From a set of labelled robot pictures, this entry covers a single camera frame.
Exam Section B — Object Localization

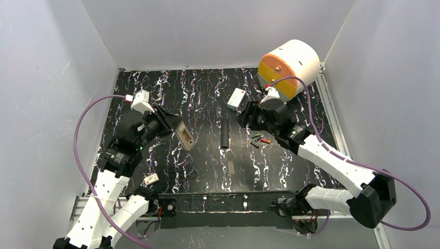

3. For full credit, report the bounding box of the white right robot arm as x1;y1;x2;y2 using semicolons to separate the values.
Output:
238;99;397;228

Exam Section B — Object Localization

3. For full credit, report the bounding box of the black cylindrical remote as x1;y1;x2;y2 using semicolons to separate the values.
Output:
221;117;229;149

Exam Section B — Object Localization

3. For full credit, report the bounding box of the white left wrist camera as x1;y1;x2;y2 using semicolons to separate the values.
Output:
125;90;155;114

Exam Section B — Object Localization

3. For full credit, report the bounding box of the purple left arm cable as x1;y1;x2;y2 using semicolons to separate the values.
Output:
73;94;155;249

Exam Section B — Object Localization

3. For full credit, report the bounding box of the white remote with red button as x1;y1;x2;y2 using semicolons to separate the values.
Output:
227;88;245;111

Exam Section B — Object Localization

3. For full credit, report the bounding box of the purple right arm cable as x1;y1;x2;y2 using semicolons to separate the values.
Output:
269;76;431;231

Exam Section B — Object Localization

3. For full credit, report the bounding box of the beige remote control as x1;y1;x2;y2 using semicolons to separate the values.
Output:
174;121;196;151

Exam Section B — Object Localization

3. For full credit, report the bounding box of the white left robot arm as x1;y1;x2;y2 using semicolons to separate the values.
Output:
53;106;182;248

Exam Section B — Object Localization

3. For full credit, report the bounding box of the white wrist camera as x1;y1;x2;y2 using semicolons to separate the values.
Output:
259;87;281;105
125;90;155;114

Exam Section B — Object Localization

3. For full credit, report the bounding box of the black base bar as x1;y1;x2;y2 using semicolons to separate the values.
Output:
158;190;303;229

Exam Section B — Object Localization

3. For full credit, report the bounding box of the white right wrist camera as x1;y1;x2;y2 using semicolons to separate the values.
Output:
259;87;281;105

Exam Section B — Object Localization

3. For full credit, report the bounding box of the round drawer cabinet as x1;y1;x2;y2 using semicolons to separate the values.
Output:
257;39;321;103

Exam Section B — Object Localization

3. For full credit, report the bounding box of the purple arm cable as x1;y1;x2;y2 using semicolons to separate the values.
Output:
73;94;155;249
269;76;431;231

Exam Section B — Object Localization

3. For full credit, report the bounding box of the small white red remote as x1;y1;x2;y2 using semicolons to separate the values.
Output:
144;173;159;186

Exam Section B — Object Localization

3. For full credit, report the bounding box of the beige battery cover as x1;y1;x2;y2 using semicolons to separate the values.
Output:
227;161;235;175

